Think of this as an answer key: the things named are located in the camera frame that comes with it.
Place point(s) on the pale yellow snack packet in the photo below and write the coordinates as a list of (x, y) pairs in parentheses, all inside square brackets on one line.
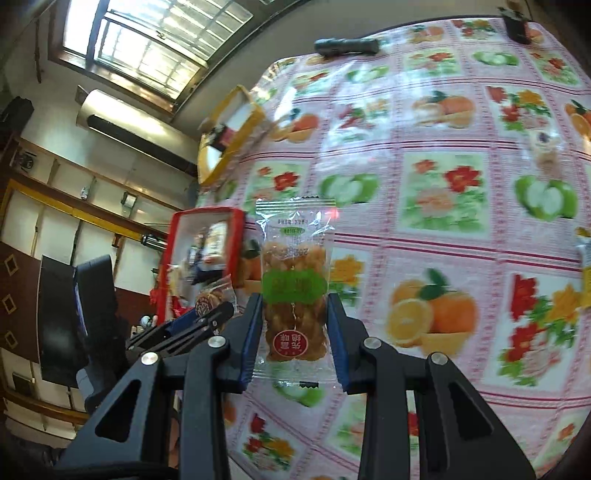
[(585, 258)]

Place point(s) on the floral fruit print tablecloth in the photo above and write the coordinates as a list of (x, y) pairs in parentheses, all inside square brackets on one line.
[(415, 230)]

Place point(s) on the metal kettle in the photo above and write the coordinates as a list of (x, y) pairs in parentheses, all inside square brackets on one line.
[(152, 241)]

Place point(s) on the yellow cardboard tray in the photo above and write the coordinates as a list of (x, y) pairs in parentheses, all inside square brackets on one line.
[(251, 124)]

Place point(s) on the barred window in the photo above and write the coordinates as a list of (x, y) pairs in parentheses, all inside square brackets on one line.
[(138, 46)]

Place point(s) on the white tower air conditioner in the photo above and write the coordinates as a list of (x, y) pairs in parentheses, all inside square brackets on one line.
[(138, 138)]

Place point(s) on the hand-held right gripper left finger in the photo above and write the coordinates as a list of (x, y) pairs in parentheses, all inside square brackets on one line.
[(251, 341)]

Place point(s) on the clear round cookie packet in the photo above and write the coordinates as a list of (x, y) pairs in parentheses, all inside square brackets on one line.
[(210, 300)]

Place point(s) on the clear fried twist snack packet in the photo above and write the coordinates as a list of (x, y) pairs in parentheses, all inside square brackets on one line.
[(295, 277)]

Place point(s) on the small black jar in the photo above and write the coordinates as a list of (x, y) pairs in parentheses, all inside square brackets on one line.
[(517, 25)]

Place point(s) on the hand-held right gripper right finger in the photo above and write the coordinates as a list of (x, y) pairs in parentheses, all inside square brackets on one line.
[(336, 341)]

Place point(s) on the black flashlight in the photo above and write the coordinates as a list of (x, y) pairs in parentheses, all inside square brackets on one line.
[(346, 46)]

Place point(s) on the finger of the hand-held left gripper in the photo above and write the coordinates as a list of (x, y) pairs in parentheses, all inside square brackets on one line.
[(166, 344), (207, 318)]

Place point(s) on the small yellow wrapped snack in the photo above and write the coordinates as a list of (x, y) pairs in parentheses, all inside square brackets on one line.
[(545, 152)]

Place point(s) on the pile of assorted snack packets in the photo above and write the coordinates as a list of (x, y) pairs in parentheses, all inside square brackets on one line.
[(210, 249)]

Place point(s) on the red plastic tray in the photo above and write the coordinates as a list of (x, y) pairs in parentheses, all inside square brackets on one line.
[(235, 240)]

